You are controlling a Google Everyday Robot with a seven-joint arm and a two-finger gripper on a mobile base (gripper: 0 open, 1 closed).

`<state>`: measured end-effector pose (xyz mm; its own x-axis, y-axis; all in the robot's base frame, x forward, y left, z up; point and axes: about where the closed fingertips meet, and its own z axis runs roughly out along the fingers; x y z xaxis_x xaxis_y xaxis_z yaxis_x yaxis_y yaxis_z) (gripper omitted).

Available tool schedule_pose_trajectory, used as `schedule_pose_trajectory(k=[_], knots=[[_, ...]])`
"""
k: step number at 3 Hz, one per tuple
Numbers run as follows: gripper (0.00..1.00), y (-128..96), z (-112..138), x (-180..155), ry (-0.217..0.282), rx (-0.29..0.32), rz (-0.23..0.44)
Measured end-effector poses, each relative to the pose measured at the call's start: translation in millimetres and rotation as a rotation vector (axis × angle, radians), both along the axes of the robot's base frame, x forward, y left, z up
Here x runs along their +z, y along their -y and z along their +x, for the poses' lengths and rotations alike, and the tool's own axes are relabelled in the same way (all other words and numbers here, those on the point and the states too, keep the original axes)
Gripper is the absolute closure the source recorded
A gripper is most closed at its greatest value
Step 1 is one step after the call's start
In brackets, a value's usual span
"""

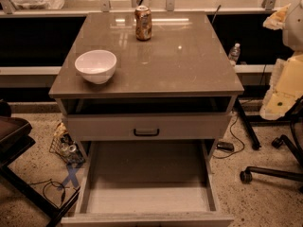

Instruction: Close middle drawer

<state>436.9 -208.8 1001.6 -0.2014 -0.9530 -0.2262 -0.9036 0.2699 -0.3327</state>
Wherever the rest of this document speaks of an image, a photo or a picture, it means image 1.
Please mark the white ceramic bowl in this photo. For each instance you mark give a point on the white ceramic bowl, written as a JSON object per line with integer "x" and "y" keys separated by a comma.
{"x": 96, "y": 66}

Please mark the grey top drawer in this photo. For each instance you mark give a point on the grey top drawer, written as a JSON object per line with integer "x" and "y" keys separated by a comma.
{"x": 149, "y": 126}

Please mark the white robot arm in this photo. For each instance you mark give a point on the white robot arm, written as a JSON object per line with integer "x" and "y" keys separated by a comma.
{"x": 286, "y": 82}

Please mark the wire basket with bottles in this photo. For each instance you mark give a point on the wire basket with bottles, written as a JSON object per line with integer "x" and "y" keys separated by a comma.
{"x": 63, "y": 146}

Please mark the blue tape cross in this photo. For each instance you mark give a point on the blue tape cross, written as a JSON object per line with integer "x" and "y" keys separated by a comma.
{"x": 71, "y": 177}

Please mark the dark chair on left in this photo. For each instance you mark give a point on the dark chair on left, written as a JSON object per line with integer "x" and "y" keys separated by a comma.
{"x": 14, "y": 141}

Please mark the grey drawer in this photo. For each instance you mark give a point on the grey drawer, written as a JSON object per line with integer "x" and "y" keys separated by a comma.
{"x": 147, "y": 184}
{"x": 149, "y": 126}

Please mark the orange soda can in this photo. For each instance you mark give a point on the orange soda can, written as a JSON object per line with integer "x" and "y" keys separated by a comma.
{"x": 143, "y": 29}

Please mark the black office chair base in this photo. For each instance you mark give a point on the black office chair base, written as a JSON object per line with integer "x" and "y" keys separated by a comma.
{"x": 295, "y": 117}

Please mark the black power adapter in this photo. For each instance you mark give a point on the black power adapter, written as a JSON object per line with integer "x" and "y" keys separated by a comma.
{"x": 225, "y": 146}

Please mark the black table leg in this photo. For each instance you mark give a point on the black table leg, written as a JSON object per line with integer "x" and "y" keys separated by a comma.
{"x": 247, "y": 125}

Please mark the clear plastic water bottle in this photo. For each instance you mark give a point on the clear plastic water bottle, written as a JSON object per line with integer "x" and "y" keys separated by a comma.
{"x": 234, "y": 54}

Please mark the grey drawer cabinet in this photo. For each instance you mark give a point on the grey drawer cabinet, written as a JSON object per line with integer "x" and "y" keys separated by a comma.
{"x": 181, "y": 69}

